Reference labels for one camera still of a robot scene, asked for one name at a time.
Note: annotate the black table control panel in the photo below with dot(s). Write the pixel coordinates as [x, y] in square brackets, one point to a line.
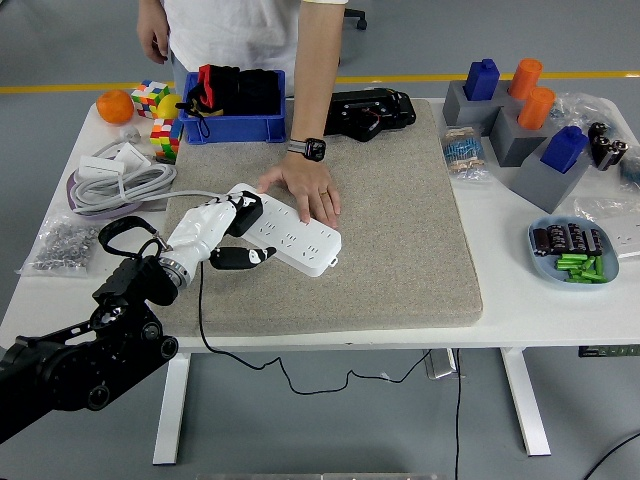
[609, 351]

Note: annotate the orange cylinder peg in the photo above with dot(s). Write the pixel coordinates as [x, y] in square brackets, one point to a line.
[526, 79]
[536, 109]

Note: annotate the light blue tray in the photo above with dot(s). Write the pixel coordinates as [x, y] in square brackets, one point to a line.
[546, 269]

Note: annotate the blue square peg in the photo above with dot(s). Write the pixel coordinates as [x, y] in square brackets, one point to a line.
[481, 79]
[565, 149]

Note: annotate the person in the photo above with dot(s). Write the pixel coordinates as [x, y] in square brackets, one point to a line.
[232, 30]

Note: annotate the grey holder block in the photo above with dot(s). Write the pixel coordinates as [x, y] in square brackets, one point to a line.
[512, 145]
[457, 109]
[545, 187]
[505, 92]

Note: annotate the yellow lemon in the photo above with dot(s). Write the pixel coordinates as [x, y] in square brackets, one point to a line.
[171, 106]

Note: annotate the white round plug head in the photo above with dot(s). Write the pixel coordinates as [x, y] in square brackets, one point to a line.
[129, 134]

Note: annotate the small black capacitor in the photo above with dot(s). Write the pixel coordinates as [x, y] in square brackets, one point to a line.
[557, 239]
[540, 242]
[577, 238]
[595, 243]

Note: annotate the black mechanical device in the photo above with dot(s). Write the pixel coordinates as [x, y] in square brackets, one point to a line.
[367, 115]

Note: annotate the white-edged puzzle cube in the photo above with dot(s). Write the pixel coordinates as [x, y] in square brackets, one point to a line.
[150, 98]

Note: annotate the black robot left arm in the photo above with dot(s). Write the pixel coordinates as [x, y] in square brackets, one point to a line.
[75, 360]

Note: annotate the person's left hand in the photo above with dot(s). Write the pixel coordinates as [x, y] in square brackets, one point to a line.
[310, 185]

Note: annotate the silver box under table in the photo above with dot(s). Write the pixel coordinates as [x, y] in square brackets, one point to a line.
[440, 365]

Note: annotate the blue plastic bin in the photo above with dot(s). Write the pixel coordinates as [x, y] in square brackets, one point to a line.
[235, 129]

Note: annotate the black office chair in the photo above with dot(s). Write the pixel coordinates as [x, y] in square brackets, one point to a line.
[357, 18]

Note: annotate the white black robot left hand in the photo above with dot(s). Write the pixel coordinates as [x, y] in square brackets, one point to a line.
[200, 230]

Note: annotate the crumpled clear plastic bag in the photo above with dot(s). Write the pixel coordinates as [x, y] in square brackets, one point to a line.
[585, 109]

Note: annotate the white table leg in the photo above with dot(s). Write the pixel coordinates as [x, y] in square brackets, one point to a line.
[526, 404]
[171, 410]

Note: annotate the black plug adapter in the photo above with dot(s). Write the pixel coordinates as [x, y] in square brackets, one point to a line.
[247, 218]

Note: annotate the clear bag of resistors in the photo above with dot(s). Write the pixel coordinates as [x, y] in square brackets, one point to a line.
[465, 155]

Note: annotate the person's right hand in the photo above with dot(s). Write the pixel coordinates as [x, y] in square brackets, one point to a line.
[151, 37]

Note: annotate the person's right forearm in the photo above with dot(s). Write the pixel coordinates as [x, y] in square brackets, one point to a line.
[151, 7]

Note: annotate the white square switch plate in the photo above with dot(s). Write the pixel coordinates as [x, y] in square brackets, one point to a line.
[132, 154]

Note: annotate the clear bag of screws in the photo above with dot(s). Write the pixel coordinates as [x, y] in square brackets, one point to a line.
[55, 247]

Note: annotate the black wrist watch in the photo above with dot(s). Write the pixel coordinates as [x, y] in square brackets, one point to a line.
[312, 149]

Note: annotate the grey-brown mat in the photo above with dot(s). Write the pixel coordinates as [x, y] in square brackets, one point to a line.
[390, 235]

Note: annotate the black foam block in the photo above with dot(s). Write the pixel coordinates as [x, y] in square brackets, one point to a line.
[259, 91]

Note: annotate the orange fruit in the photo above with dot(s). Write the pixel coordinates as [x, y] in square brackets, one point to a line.
[115, 106]

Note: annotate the white power strip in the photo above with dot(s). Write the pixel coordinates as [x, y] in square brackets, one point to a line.
[300, 245]

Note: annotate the person's left forearm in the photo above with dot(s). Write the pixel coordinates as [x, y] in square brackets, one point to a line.
[316, 75]

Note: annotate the green battery cell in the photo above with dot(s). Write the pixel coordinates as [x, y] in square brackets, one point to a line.
[586, 275]
[568, 265]
[583, 281]
[588, 265]
[571, 258]
[599, 266]

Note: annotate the purple tape roll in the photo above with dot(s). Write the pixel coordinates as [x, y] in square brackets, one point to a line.
[107, 215]

